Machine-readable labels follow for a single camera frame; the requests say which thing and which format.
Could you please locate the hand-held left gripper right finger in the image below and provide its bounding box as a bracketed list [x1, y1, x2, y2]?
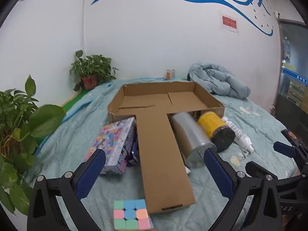
[204, 148, 282, 231]

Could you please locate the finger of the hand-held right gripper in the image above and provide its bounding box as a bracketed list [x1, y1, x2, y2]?
[245, 161, 301, 181]
[274, 141, 308, 160]

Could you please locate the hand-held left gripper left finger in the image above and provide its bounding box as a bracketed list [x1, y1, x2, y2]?
[27, 149, 107, 231]

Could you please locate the dark box with orange print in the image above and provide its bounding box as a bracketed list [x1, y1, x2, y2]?
[281, 129, 300, 145]

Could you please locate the colourful printed toy box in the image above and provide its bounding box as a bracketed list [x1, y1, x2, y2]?
[84, 117, 137, 175]

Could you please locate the light blue quilted blanket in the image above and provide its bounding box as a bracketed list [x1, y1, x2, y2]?
[24, 77, 301, 231]

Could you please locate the white squeeze tube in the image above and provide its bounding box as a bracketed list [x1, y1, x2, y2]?
[221, 116, 255, 153]

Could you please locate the silver metal can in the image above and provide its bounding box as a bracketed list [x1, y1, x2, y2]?
[170, 112, 217, 169]

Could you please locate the yellow jar with black lid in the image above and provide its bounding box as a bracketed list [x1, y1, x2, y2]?
[197, 111, 236, 153]

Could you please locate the pastel puzzle cube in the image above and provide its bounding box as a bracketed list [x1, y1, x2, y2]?
[113, 199, 154, 231]

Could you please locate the brown cardboard box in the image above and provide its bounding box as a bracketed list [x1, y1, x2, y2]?
[107, 81, 225, 214]

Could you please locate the glass door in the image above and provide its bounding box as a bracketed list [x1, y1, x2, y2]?
[274, 19, 308, 126]

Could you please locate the green mat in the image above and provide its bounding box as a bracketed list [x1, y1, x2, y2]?
[60, 90, 90, 113]

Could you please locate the large leafy green plant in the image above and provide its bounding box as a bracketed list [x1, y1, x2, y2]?
[0, 75, 66, 216]

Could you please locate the rolled light blue duvet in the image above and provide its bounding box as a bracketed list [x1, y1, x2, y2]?
[187, 61, 251, 99]

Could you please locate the small potted green plant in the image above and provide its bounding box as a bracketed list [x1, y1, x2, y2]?
[69, 50, 119, 92]

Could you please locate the red wall sign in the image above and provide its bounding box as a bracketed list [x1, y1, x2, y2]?
[221, 12, 239, 33]

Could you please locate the white wall conduit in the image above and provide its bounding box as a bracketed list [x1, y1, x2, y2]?
[80, 0, 88, 53]

